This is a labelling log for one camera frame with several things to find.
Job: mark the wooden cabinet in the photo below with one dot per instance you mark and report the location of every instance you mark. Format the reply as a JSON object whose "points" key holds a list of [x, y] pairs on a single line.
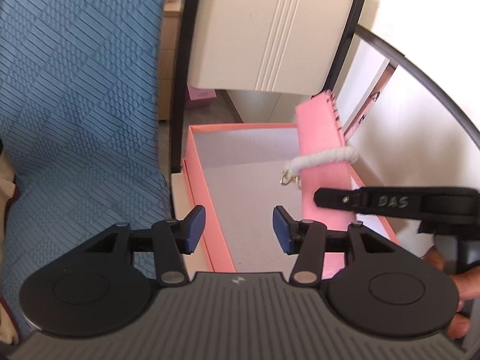
{"points": [[167, 56]]}

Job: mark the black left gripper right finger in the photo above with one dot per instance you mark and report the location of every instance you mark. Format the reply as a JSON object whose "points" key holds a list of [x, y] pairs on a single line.
{"points": [[371, 283]]}

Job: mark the white rope bag handle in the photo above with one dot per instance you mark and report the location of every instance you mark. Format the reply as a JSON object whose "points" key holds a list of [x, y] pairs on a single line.
{"points": [[293, 168]]}

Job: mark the blue textured bedspread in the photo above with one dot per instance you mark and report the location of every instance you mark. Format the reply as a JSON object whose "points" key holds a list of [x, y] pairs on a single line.
{"points": [[79, 125]]}

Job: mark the black bed frame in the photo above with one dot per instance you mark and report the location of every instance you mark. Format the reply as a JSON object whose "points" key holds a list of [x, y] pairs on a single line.
{"points": [[183, 54]]}

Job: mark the small pink box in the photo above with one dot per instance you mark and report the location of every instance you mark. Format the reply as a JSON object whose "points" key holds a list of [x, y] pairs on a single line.
{"points": [[199, 97]]}

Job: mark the pink storage box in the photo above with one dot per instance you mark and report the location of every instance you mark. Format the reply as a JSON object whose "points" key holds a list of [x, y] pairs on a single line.
{"points": [[234, 171]]}

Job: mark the white nightstand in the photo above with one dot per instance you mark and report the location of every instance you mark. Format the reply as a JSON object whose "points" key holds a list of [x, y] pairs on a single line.
{"points": [[275, 46]]}

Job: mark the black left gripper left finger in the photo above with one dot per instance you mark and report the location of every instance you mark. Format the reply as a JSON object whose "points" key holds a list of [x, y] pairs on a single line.
{"points": [[110, 280]]}

